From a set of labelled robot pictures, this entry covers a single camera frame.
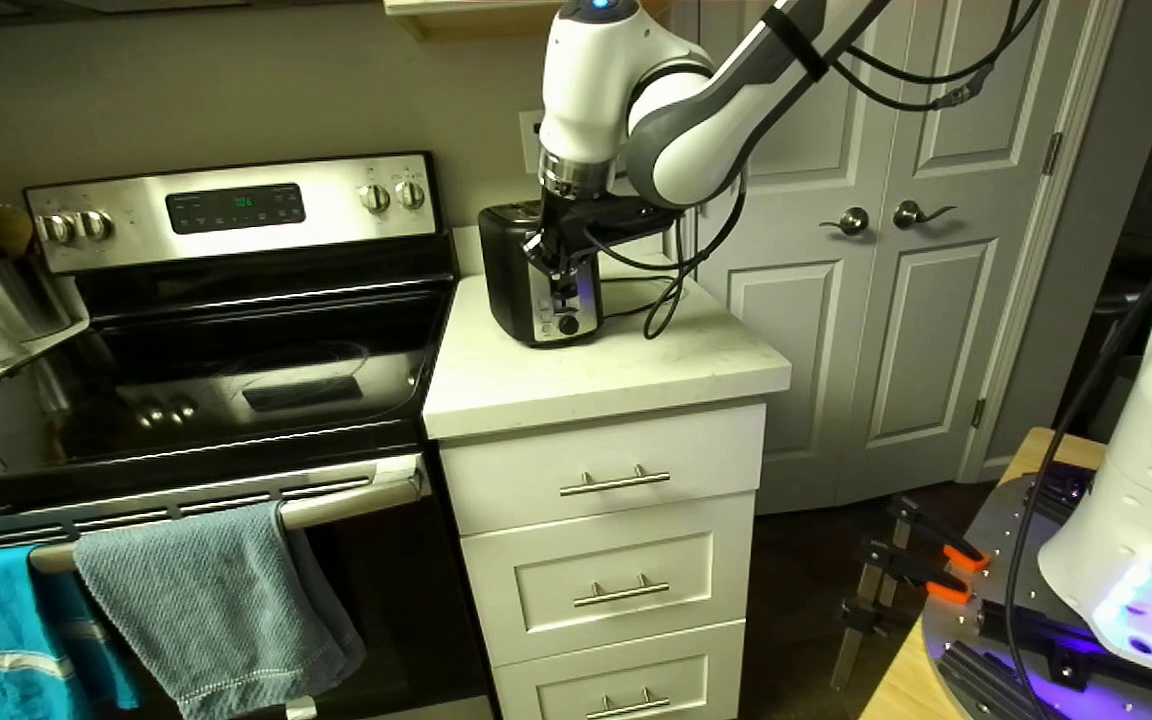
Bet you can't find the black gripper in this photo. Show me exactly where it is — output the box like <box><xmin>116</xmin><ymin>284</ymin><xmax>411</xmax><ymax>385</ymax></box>
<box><xmin>520</xmin><ymin>183</ymin><xmax>617</xmax><ymax>289</ymax></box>

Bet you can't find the black and silver toaster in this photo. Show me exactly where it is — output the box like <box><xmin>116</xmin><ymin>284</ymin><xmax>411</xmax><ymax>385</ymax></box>
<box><xmin>478</xmin><ymin>195</ymin><xmax>609</xmax><ymax>353</ymax></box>

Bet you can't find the white panel door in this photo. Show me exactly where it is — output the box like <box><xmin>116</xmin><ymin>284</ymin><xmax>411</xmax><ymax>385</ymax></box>
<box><xmin>681</xmin><ymin>0</ymin><xmax>894</xmax><ymax>518</ymax></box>
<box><xmin>884</xmin><ymin>0</ymin><xmax>1119</xmax><ymax>490</ymax></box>

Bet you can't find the white drawer cabinet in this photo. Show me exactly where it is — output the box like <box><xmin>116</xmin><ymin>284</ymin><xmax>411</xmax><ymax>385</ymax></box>
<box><xmin>420</xmin><ymin>254</ymin><xmax>797</xmax><ymax>720</ymax></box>

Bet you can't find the black and steel stove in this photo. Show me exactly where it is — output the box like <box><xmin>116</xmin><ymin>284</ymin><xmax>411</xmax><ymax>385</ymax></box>
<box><xmin>0</xmin><ymin>149</ymin><xmax>463</xmax><ymax>720</ymax></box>

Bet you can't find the grey blue towel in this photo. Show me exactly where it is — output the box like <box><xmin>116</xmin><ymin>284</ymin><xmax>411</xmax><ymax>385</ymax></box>
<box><xmin>68</xmin><ymin>500</ymin><xmax>367</xmax><ymax>720</ymax></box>

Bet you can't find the grey robot mounting plate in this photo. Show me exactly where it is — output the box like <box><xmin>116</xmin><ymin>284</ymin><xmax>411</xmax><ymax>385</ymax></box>
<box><xmin>919</xmin><ymin>465</ymin><xmax>1152</xmax><ymax>720</ymax></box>

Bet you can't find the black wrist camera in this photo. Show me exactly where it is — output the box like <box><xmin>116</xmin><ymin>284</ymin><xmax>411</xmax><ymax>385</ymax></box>
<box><xmin>602</xmin><ymin>195</ymin><xmax>681</xmax><ymax>248</ymax></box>

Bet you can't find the white wall outlet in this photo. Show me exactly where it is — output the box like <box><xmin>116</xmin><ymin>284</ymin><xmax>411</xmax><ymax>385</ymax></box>
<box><xmin>515</xmin><ymin>109</ymin><xmax>550</xmax><ymax>181</ymax></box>

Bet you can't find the silver drawer handle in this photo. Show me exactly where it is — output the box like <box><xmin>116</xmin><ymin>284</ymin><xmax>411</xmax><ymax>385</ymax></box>
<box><xmin>586</xmin><ymin>684</ymin><xmax>678</xmax><ymax>720</ymax></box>
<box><xmin>567</xmin><ymin>570</ymin><xmax>678</xmax><ymax>611</ymax></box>
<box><xmin>557</xmin><ymin>458</ymin><xmax>678</xmax><ymax>500</ymax></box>

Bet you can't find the silver door lever handle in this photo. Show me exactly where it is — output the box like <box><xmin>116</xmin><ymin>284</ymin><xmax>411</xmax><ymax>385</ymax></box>
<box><xmin>821</xmin><ymin>201</ymin><xmax>875</xmax><ymax>243</ymax></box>
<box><xmin>889</xmin><ymin>195</ymin><xmax>962</xmax><ymax>237</ymax></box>

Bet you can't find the silver oven door handle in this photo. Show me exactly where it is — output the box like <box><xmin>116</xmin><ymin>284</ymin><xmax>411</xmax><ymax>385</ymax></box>
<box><xmin>28</xmin><ymin>457</ymin><xmax>437</xmax><ymax>581</ymax></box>

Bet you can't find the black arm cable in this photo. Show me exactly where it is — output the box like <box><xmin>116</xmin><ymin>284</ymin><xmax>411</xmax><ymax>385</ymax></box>
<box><xmin>586</xmin><ymin>0</ymin><xmax>1049</xmax><ymax>345</ymax></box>

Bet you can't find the orange handled black clamp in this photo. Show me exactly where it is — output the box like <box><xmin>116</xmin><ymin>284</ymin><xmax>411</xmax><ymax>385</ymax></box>
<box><xmin>870</xmin><ymin>494</ymin><xmax>990</xmax><ymax>581</ymax></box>
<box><xmin>842</xmin><ymin>535</ymin><xmax>977</xmax><ymax>670</ymax></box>

